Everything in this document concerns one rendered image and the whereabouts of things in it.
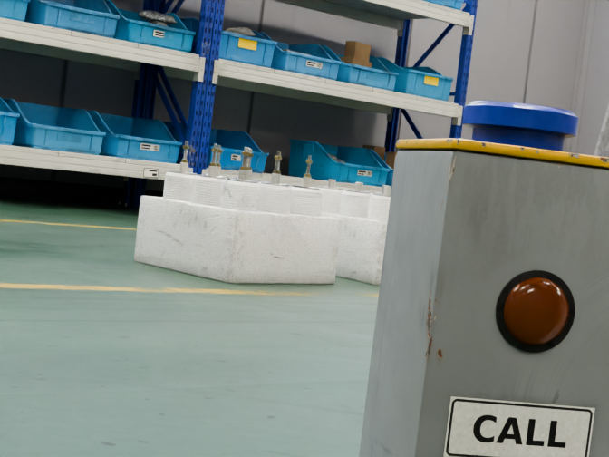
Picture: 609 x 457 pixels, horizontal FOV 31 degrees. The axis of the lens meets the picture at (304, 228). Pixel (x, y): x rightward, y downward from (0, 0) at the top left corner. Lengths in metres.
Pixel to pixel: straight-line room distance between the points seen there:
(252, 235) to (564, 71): 5.94
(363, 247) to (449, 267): 2.82
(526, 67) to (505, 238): 7.82
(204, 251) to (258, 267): 0.14
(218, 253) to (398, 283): 2.37
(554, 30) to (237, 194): 5.83
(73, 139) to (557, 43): 4.38
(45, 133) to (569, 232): 4.72
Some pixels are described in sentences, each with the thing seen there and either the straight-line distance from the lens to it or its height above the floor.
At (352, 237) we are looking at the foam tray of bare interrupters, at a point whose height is 0.12.
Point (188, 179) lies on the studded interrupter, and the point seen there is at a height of 0.24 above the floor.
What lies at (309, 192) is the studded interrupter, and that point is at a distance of 2.94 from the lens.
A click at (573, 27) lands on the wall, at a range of 8.58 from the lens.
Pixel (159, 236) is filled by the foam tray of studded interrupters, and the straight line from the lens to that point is 2.94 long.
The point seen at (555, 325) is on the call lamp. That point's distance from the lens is 0.37.
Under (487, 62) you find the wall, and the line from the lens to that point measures 7.86.
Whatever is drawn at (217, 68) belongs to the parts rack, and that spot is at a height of 0.74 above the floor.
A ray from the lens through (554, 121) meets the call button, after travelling 0.38.
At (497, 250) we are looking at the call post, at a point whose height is 0.28.
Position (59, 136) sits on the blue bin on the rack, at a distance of 5.08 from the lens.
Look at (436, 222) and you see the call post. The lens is 0.36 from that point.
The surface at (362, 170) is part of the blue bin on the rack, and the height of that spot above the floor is 0.34.
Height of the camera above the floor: 0.30
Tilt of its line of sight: 3 degrees down
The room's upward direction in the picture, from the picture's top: 7 degrees clockwise
